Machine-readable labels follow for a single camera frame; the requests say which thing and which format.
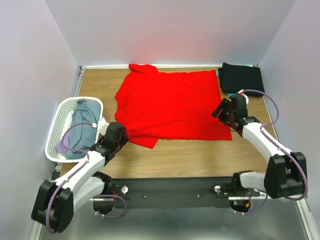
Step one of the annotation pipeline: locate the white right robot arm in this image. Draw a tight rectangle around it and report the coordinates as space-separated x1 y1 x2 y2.
212 94 308 201

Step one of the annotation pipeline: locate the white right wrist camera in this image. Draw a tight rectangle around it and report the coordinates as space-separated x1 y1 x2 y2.
237 89 249 105

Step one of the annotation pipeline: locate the cyan folded t shirt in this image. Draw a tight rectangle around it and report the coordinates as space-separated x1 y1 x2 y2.
217 62 253 97

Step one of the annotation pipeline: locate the black folded t shirt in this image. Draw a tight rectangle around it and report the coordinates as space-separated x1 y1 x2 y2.
218 62 265 94

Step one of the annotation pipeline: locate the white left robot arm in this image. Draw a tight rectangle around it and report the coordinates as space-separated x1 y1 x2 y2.
31 119 129 234

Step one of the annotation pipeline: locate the white laundry basket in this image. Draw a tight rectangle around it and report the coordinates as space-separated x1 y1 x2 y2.
44 96 104 163

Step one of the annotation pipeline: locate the aluminium frame rail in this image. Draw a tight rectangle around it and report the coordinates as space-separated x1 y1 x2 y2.
257 192 313 240

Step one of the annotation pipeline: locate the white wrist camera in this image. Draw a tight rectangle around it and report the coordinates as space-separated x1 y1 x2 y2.
237 89 249 105
91 117 110 136

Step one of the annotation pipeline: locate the grey blue t shirt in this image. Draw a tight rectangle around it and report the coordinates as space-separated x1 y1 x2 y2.
65 99 100 160

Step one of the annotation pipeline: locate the red t shirt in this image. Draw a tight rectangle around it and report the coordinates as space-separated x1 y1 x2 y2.
114 63 232 149

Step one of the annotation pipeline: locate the lavender t shirt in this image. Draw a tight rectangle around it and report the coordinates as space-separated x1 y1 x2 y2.
55 134 70 155

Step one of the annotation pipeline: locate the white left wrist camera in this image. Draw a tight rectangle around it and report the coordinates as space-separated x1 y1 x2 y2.
91 117 110 136

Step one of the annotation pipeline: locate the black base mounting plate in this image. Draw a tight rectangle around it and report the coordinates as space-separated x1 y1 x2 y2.
92 177 261 216

